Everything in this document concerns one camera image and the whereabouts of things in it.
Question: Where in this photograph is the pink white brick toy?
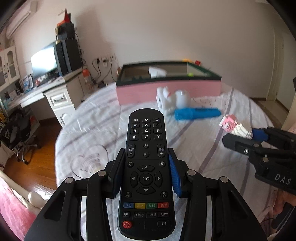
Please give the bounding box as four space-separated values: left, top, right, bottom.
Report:
219 114 253 140

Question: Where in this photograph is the blue flashlight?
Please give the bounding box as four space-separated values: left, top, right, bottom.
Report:
174 108 221 121

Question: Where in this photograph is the black remote control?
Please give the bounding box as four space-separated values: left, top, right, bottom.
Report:
117 108 176 240

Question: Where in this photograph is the white bear figurine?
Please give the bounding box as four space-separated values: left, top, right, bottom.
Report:
156 86 176 115

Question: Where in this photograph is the white striped quilted tablecloth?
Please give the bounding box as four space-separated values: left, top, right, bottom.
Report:
55 82 278 241

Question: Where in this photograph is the red decorated box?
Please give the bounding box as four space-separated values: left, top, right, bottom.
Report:
182 59 201 66

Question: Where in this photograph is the black office chair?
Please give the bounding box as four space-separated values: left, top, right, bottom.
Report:
1 109 41 165

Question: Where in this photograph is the white cup in box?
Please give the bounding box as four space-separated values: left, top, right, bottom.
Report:
149 66 167 78

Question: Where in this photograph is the white desk with drawers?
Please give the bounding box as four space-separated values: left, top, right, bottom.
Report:
8 68 86 127

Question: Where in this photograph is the pink storage box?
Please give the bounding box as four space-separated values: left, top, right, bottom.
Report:
116 61 222 104

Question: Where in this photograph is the orange cap bottle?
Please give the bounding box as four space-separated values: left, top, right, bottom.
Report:
82 69 91 83

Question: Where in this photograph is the black computer monitor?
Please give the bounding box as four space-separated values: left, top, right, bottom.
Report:
31 42 57 79

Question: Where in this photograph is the white glass door cabinet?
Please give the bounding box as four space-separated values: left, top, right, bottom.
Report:
0 46 20 91

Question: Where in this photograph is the black computer tower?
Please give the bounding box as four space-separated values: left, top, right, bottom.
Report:
54 39 82 76

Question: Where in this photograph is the black box stack with red item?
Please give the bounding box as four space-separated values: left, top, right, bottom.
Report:
55 9 75 41

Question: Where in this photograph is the white air conditioner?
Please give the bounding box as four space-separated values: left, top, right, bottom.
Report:
6 1 39 39

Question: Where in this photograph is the wall power outlet with cables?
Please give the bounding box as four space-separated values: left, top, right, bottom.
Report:
92 54 117 83

